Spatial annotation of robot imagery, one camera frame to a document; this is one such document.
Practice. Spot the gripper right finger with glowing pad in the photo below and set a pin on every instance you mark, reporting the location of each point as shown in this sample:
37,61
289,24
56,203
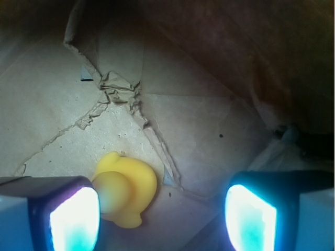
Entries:
291,210

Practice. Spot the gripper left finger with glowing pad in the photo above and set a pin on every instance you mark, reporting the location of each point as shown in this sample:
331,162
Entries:
49,213

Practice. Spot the yellow rubber duck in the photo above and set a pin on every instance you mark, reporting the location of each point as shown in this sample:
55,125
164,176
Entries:
125,186

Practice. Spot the brown paper bag bin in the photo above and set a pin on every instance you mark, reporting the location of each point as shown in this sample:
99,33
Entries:
200,90

